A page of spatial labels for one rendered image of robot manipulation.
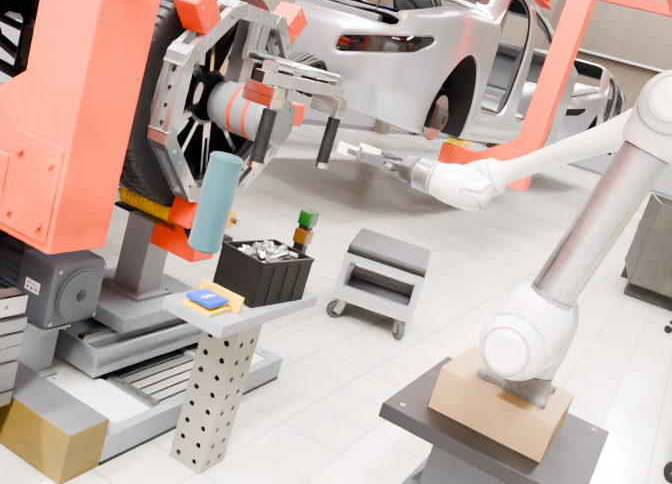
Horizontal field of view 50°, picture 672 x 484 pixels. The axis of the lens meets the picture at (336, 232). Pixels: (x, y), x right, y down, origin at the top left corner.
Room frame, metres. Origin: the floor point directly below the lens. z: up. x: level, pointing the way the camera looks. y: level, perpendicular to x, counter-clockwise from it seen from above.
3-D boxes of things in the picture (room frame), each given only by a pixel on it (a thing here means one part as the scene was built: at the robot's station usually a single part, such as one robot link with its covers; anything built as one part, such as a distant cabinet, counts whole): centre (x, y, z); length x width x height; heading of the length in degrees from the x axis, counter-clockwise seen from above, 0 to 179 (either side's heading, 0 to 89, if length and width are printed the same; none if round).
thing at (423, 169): (1.95, -0.19, 0.83); 0.09 x 0.06 x 0.09; 156
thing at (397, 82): (6.87, -0.35, 1.49); 4.95 x 1.86 x 1.59; 156
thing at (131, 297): (2.09, 0.54, 0.32); 0.40 x 0.30 x 0.28; 156
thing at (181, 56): (2.02, 0.38, 0.85); 0.54 x 0.07 x 0.54; 156
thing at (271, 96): (1.78, 0.26, 0.93); 0.09 x 0.05 x 0.05; 66
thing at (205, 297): (1.54, 0.23, 0.47); 0.07 x 0.07 x 0.02; 66
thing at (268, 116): (1.77, 0.24, 0.83); 0.04 x 0.04 x 0.16
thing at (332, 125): (2.08, 0.10, 0.83); 0.04 x 0.04 x 0.16
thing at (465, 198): (1.92, -0.29, 0.83); 0.16 x 0.13 x 0.11; 66
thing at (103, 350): (2.04, 0.56, 0.13); 0.50 x 0.36 x 0.10; 156
